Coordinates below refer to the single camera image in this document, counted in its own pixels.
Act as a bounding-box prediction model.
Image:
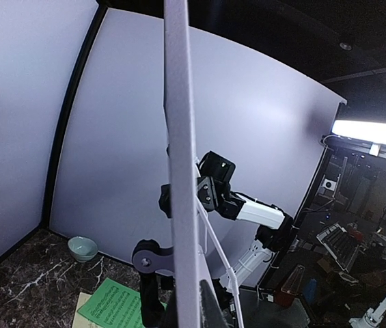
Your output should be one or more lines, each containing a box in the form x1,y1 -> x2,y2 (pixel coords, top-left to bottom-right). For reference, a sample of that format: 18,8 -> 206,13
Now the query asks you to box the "left black frame post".
40,4 -> 108,229

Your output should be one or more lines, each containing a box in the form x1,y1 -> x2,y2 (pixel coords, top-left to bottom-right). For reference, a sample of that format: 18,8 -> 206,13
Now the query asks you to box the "black frame post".
40,4 -> 108,229
256,102 -> 349,291

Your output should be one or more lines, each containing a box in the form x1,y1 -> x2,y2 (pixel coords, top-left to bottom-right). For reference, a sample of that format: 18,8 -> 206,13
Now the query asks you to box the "bright light bar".
332,120 -> 386,145

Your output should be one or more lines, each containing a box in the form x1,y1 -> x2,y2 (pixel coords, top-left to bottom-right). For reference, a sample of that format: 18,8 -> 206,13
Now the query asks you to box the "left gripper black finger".
199,279 -> 230,328

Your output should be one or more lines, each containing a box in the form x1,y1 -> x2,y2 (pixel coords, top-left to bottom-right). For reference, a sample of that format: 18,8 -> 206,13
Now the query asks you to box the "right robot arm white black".
197,176 -> 294,286

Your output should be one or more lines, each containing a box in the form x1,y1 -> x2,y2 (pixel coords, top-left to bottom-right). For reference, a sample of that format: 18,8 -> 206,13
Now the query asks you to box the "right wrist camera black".
199,151 -> 236,183

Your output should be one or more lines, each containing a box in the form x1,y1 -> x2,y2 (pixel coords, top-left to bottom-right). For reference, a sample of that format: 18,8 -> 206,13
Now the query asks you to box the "white perforated music stand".
130,0 -> 245,328

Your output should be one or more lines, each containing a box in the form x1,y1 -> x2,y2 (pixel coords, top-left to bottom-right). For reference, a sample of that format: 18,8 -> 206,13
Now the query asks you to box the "green sheet music page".
77,277 -> 168,328

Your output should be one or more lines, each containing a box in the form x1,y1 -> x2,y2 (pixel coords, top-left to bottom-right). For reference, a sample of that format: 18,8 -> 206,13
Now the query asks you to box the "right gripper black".
197,176 -> 244,219

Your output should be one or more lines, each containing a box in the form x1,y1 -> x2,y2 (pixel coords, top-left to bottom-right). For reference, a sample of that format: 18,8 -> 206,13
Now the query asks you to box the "pale green ceramic bowl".
67,236 -> 98,262

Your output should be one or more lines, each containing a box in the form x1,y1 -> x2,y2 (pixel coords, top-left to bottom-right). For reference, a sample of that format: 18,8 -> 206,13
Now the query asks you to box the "yellow sheet music page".
72,292 -> 94,328

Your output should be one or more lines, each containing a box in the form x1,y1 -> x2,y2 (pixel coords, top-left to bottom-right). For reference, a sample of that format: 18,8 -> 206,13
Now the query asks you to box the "right black frame post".
256,102 -> 349,291

